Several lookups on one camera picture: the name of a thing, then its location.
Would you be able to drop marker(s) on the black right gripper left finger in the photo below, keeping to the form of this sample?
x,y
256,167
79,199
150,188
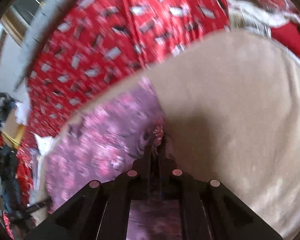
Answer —
x,y
99,210

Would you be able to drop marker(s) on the beige fleece blanket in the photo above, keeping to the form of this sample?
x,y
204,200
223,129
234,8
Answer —
x,y
231,112

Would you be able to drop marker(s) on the purple floral cloth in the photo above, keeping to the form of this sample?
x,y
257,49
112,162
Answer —
x,y
104,143

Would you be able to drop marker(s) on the red cloth at edge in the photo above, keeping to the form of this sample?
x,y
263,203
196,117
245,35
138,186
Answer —
x,y
289,36

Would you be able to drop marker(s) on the red penguin pattern blanket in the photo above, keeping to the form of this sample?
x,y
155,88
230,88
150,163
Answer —
x,y
75,49

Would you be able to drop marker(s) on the white patterned fabric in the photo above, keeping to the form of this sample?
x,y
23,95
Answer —
x,y
249,16

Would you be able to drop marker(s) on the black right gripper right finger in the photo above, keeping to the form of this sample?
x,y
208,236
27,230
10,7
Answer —
x,y
208,210

